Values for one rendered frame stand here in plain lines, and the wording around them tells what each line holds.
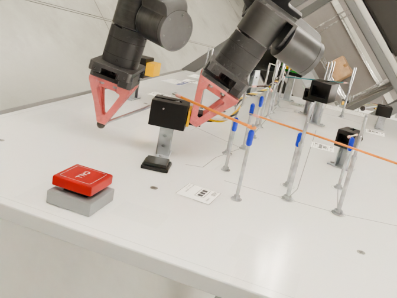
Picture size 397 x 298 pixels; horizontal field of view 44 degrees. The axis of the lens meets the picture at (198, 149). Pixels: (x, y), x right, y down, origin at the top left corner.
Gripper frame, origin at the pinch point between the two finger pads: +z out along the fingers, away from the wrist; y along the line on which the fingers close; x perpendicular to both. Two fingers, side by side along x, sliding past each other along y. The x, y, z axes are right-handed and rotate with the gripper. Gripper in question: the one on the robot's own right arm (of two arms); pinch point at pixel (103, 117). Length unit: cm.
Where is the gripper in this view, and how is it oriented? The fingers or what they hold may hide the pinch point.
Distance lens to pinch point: 78.8
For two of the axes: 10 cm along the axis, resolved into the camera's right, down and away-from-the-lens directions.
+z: -3.3, 8.9, 3.0
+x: -9.4, -3.5, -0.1
